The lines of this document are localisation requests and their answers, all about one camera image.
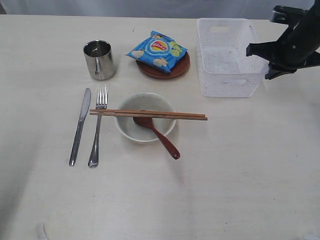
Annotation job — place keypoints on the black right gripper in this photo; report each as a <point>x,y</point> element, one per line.
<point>281,64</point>

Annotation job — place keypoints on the white perforated plastic basket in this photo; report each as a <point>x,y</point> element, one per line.
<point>223,68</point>

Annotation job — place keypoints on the blue chips bag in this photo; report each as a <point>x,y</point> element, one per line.
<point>158,51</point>

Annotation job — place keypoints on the brown wooden plate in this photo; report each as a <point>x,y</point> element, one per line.
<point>179,69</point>

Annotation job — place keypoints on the dark red wooden spoon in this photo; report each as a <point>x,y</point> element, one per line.
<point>147,122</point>

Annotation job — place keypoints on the speckled glass bowl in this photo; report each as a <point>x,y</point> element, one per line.
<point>148,102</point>

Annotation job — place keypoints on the steel cup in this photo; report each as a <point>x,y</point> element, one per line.
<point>99,59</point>

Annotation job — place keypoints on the silver fork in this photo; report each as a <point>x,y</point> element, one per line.
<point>101,104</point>

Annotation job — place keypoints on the wooden chopstick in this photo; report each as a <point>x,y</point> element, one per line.
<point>126,111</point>
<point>174,117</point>

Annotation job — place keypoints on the silver table knife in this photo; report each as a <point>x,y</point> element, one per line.
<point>82,116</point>

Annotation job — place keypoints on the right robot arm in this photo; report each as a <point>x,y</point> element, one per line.
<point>297,47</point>

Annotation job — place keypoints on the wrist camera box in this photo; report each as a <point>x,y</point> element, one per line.
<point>287,15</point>

